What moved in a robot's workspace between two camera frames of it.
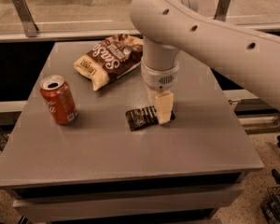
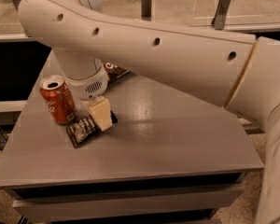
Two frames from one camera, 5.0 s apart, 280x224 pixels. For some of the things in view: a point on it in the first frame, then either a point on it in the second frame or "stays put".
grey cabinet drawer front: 31,211 stays put
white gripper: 159,77 -> 88,88
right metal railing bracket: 223,5 stays put
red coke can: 59,98 stays put
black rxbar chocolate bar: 144,117 -> 81,128
